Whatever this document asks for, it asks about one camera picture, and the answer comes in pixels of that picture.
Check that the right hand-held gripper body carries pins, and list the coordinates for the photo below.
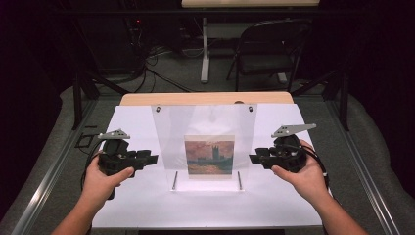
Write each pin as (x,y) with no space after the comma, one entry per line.
(288,153)

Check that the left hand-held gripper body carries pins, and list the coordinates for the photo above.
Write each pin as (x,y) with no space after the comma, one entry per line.
(114,156)

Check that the clear acrylic photo frame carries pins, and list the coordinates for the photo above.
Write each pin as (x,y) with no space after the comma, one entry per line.
(173,130)

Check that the orange painting print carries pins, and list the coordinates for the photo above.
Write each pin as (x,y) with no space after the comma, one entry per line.
(209,156)

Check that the person's left hand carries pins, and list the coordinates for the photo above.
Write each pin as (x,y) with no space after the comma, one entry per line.
(98,186)

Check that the person's right hand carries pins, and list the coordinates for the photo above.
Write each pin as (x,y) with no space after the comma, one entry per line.
(310,181)

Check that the white board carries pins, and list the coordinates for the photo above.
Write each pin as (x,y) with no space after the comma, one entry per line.
(137,202)

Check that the black metal stand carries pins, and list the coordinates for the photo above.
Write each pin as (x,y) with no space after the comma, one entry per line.
(77,98)
(343,98)

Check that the wooden table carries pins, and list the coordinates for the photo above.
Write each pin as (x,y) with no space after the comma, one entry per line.
(208,98)

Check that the black folding chair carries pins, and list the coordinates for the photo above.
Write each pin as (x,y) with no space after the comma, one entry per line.
(270,62)

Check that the white-legged wooden desk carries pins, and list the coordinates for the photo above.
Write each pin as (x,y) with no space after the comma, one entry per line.
(205,58)

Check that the dark equipment rack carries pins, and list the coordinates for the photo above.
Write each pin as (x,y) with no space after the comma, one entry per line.
(135,39)

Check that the aluminium rail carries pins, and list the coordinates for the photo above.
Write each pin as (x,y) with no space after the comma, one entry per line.
(365,173)
(42,189)

